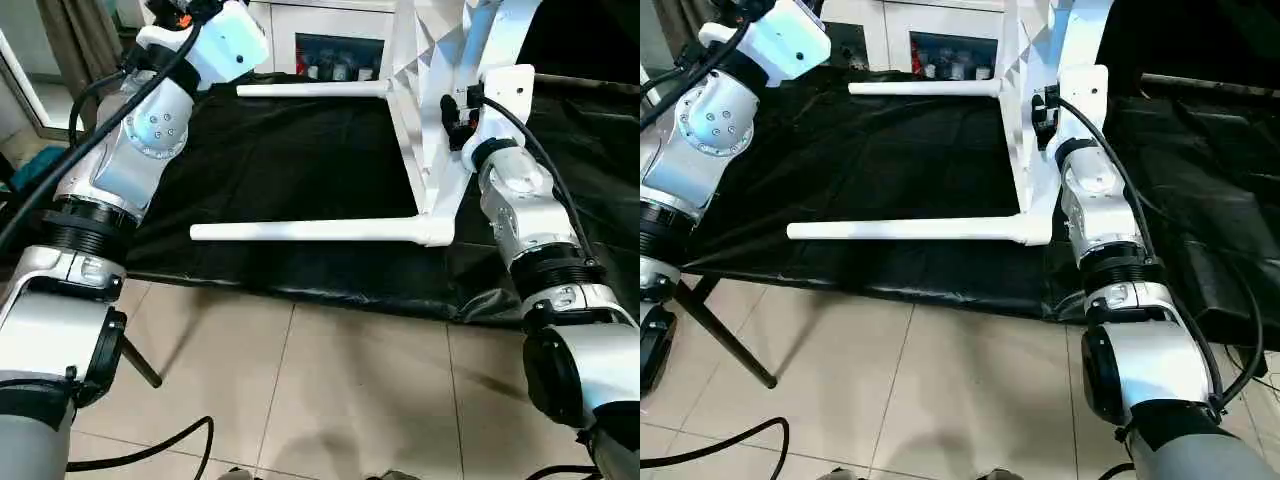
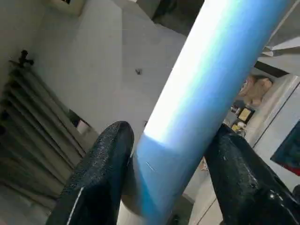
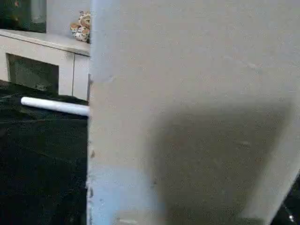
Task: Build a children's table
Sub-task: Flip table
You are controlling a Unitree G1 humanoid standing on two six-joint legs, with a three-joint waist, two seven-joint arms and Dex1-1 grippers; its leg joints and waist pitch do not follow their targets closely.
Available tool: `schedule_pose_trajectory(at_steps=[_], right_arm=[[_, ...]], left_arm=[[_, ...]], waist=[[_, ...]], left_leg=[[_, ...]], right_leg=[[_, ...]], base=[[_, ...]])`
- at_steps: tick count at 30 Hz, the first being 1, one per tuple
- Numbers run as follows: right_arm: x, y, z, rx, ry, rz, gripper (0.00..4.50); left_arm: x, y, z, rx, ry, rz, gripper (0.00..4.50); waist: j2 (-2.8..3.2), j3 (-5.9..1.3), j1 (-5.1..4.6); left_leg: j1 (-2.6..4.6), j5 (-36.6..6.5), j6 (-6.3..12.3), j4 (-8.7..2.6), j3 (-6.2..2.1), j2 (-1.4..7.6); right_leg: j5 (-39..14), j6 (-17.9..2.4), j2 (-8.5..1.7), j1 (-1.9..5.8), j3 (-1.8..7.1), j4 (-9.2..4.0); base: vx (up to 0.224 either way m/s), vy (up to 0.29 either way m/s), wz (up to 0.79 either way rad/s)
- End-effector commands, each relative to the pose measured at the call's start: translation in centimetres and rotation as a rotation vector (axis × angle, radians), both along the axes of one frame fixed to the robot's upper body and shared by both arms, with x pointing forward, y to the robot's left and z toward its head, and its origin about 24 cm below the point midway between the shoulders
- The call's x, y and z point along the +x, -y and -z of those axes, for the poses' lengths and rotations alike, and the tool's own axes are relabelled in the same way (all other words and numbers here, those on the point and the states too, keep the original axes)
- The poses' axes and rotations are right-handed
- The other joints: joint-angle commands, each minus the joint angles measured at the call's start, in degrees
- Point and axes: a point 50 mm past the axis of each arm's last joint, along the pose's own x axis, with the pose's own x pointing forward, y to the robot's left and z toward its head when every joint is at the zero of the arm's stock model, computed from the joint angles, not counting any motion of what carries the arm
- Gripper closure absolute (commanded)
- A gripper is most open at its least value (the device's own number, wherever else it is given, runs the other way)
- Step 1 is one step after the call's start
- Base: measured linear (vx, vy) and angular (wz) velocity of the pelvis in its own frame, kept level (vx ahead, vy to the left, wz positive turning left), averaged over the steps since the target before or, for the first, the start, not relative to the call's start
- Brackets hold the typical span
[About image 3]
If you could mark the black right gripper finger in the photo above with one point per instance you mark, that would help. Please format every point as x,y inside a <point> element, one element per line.
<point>291,206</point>

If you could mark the white plastic table top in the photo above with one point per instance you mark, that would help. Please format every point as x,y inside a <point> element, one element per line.
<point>187,105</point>

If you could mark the white plastic table leg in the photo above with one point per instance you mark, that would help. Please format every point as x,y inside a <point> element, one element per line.
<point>54,106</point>

